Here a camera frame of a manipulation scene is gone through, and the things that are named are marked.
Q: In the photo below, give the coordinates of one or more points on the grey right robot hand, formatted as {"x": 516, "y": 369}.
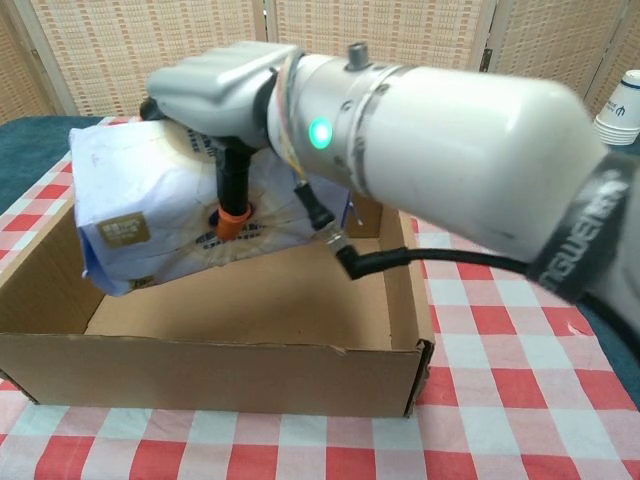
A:
{"x": 220, "y": 90}

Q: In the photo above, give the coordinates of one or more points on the blue and white tissue package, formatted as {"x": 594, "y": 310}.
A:
{"x": 150, "y": 200}

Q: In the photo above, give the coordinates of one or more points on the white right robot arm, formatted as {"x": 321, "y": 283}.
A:
{"x": 450, "y": 145}

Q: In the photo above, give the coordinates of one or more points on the brown cardboard box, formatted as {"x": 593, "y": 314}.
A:
{"x": 240, "y": 320}

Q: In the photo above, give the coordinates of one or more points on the red and white checkered tablecloth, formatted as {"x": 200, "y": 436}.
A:
{"x": 500, "y": 400}

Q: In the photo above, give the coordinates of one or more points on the woven folding screen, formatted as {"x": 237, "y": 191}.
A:
{"x": 125, "y": 45}

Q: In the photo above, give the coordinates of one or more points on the stack of white paper cups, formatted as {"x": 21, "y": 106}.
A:
{"x": 620, "y": 115}

